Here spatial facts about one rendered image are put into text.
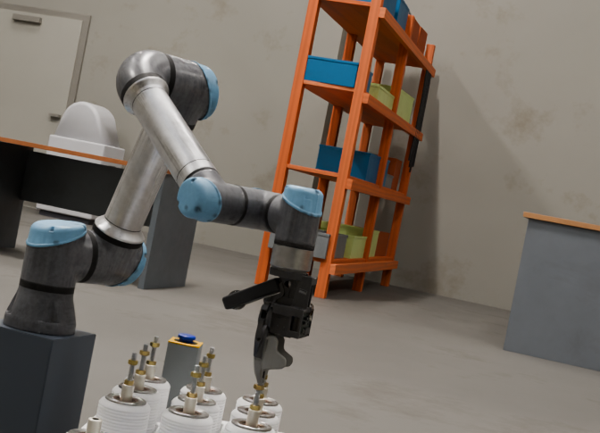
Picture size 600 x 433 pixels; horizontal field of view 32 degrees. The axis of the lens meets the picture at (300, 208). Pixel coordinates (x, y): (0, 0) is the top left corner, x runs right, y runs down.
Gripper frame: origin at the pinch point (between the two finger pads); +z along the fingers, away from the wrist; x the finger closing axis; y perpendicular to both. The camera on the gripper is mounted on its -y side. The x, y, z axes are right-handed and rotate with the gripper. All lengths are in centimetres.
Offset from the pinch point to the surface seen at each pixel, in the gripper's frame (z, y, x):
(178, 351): 4.8, -28.6, 30.9
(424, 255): -1, -111, 822
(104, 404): 10.1, -24.4, -10.2
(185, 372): 9.1, -26.2, 31.5
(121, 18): -187, -483, 831
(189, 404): 7.5, -10.5, -4.0
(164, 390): 10.5, -23.8, 15.7
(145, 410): 9.9, -17.7, -6.9
